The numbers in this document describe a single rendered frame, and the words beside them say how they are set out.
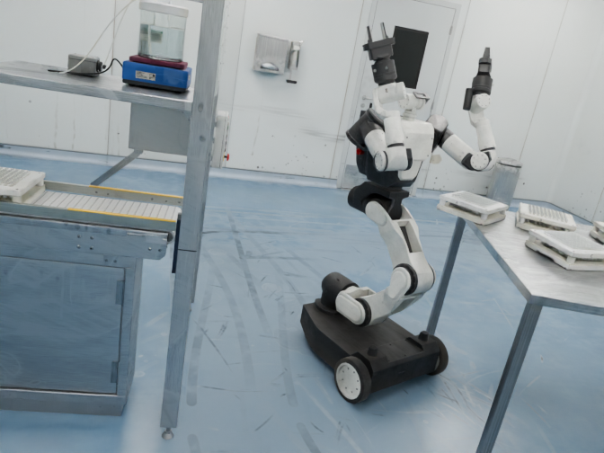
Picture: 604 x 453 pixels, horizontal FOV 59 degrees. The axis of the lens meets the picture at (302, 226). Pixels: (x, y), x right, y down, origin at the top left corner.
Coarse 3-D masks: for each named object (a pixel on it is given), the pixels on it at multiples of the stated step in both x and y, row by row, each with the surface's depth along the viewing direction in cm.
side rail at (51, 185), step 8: (48, 184) 194; (56, 184) 194; (64, 184) 194; (72, 184) 195; (80, 184) 196; (72, 192) 196; (80, 192) 196; (88, 192) 196; (96, 192) 197; (104, 192) 197; (112, 192) 197; (120, 192) 198; (128, 192) 198; (136, 192) 199; (144, 200) 200; (152, 200) 200; (160, 200) 201; (168, 200) 201; (176, 200) 201
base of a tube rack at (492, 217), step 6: (438, 204) 254; (444, 210) 253; (450, 210) 250; (456, 210) 249; (462, 210) 250; (462, 216) 247; (468, 216) 245; (474, 216) 244; (492, 216) 250; (498, 216) 252; (504, 216) 257; (480, 222) 242; (486, 222) 242; (492, 222) 247
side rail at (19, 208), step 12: (0, 204) 167; (12, 204) 168; (24, 204) 168; (48, 216) 170; (60, 216) 171; (72, 216) 171; (84, 216) 172; (96, 216) 172; (108, 216) 173; (120, 216) 173; (156, 228) 176; (168, 228) 177
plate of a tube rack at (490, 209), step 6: (456, 192) 263; (444, 198) 252; (450, 198) 250; (456, 198) 252; (462, 204) 246; (468, 204) 244; (474, 204) 246; (498, 204) 254; (504, 204) 257; (480, 210) 241; (486, 210) 239; (492, 210) 242; (498, 210) 248
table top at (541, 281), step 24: (480, 240) 230; (504, 240) 225; (504, 264) 199; (528, 264) 200; (552, 264) 205; (528, 288) 177; (552, 288) 181; (576, 288) 185; (600, 288) 189; (600, 312) 173
